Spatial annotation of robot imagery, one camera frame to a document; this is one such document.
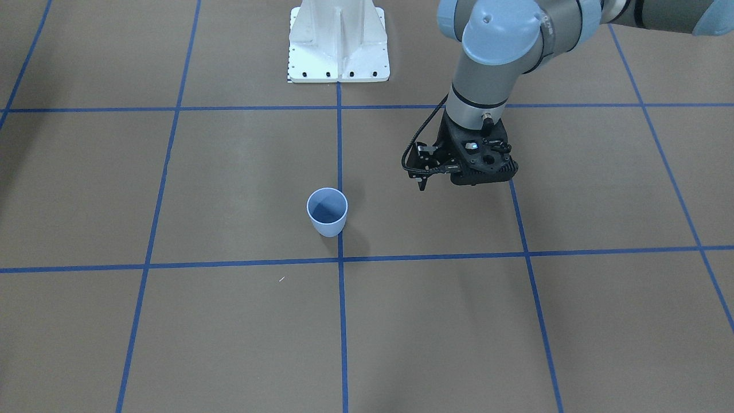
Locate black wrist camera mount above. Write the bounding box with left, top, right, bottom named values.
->
left=444, top=117, right=519, bottom=186

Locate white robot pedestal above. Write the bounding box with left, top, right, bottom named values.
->
left=287, top=1, right=391, bottom=83

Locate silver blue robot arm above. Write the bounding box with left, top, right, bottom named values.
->
left=401, top=1, right=733, bottom=190

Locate blue plastic cup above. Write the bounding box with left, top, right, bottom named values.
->
left=305, top=188, right=349, bottom=237

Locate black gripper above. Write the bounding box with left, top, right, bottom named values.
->
left=408, top=110, right=459, bottom=192

